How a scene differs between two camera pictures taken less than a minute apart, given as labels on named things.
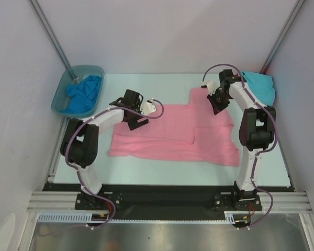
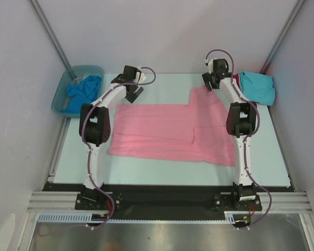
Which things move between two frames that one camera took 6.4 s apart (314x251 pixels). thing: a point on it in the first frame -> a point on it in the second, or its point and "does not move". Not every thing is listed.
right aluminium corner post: [299, 6] does not move
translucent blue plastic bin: [79, 92] does not move
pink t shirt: [193, 132] does not move
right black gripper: [219, 100] -> [209, 80]
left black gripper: [133, 123] -> [135, 95]
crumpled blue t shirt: [82, 95] does not move
